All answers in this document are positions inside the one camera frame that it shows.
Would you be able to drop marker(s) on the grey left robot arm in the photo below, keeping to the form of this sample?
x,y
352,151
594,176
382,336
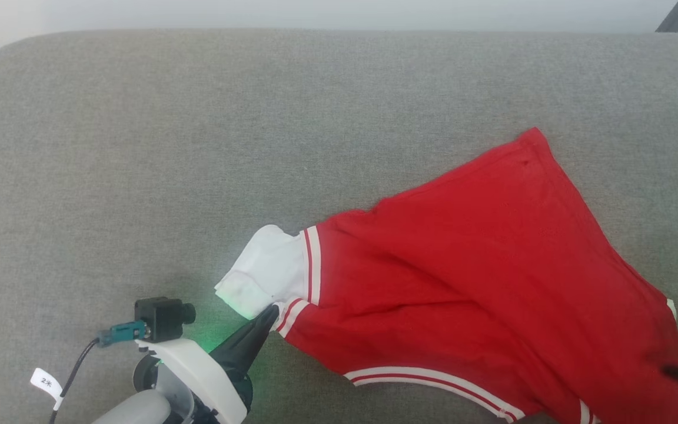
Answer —
x,y
136,409

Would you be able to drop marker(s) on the red and white sports shorts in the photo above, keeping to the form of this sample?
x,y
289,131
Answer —
x,y
480,277

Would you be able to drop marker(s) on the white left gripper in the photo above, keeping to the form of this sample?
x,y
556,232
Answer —
x,y
198,371

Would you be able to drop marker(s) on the teal left camera connector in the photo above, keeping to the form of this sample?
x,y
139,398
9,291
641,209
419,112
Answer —
x,y
121,334

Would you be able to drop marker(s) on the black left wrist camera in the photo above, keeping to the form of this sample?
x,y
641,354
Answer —
x,y
162,318

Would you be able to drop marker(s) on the grey fabric sofa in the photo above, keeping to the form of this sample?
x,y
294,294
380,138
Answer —
x,y
198,147

